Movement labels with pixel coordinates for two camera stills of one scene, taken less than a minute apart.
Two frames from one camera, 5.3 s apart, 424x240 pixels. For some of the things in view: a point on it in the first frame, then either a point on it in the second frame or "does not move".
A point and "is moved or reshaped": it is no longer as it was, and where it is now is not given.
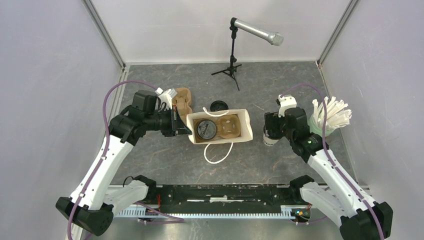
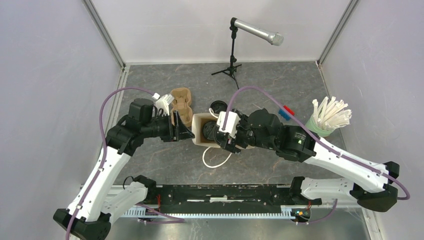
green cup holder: [317, 130] does not move
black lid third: [218, 105] does not move
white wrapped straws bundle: [338, 116] does not move
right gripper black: [272, 118] -> [229, 144]
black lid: [206, 129] is moved or reshaped
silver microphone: [274, 38] does not move
